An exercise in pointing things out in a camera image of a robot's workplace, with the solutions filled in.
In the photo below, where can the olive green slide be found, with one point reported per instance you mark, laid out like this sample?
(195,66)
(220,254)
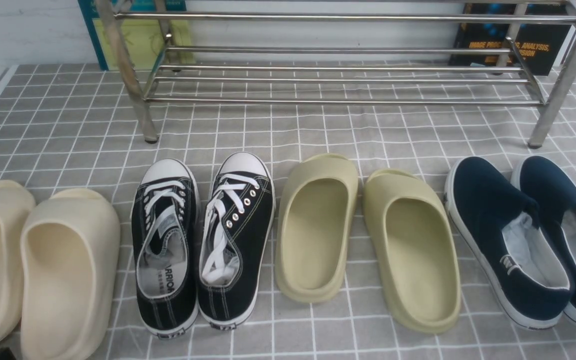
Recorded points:
(415,250)
(316,211)

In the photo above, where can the black canvas sneaker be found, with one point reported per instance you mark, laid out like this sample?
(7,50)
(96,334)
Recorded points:
(237,223)
(164,223)

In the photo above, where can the silver metal shoe rack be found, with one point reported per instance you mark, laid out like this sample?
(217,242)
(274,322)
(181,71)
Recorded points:
(511,68)

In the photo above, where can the teal and yellow book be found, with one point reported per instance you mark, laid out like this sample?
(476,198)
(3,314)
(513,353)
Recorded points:
(143,37)

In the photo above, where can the navy slip-on shoe left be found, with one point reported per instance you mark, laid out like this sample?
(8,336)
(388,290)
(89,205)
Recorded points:
(502,227)

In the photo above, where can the navy slip-on shoe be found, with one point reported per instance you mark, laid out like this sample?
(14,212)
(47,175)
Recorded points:
(502,227)
(555,193)

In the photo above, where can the navy slip-on shoe right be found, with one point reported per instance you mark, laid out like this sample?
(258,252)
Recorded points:
(555,193)

